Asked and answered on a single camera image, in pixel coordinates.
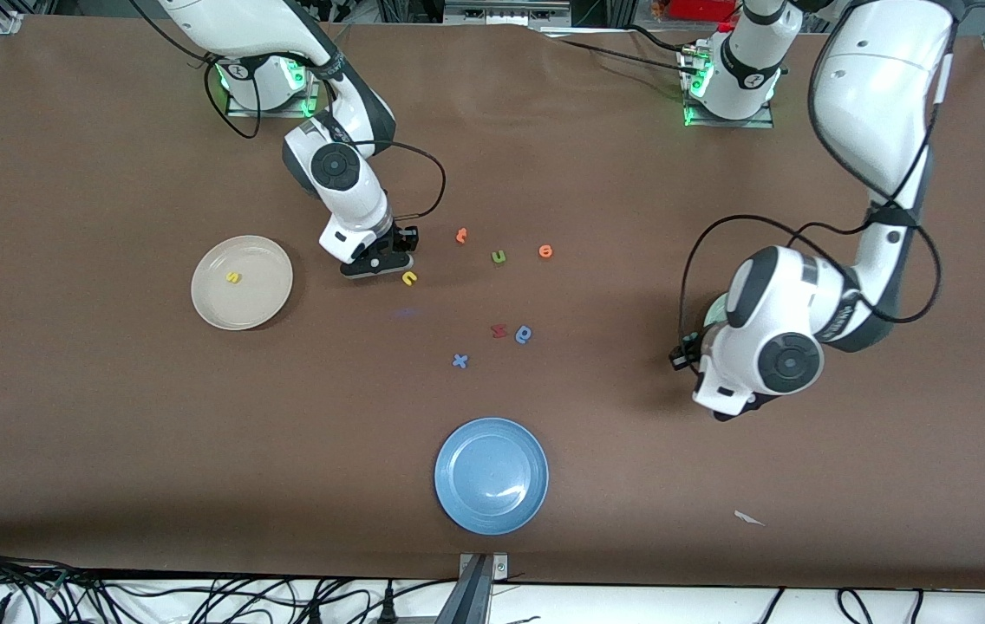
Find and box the brown table cover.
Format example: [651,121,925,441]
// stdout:
[0,13,985,592]

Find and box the beige brown plate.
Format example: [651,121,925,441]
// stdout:
[191,235,294,331]

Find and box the blue plate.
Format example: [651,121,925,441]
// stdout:
[434,418,550,536]

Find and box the grey metal box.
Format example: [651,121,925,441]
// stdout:
[444,0,572,26]

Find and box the red box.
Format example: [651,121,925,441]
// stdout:
[666,0,737,23]

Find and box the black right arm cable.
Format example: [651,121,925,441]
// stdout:
[128,0,447,220]

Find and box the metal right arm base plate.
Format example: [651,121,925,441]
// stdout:
[225,35,321,119]

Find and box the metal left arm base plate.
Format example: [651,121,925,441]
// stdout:
[683,48,776,129]

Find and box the long black base cable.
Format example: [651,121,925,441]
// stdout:
[545,35,703,77]

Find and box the looped black floor cable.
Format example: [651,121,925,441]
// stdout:
[837,588,877,624]

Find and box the metal table edge bracket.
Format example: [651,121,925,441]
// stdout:
[458,553,509,624]

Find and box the short black base cable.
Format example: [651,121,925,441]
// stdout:
[627,23,695,55]

